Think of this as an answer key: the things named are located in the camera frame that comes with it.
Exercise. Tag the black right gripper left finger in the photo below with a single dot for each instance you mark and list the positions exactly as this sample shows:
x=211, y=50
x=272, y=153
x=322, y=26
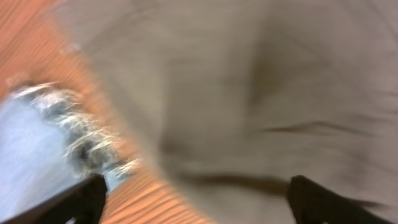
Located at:
x=83, y=203

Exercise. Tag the grey trousers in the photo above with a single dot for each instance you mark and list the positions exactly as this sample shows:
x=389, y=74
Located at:
x=229, y=99

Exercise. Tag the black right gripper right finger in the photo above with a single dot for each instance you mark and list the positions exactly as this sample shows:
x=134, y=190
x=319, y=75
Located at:
x=311, y=203

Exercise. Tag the light blue denim jeans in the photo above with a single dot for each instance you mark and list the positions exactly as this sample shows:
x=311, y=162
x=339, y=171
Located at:
x=49, y=144

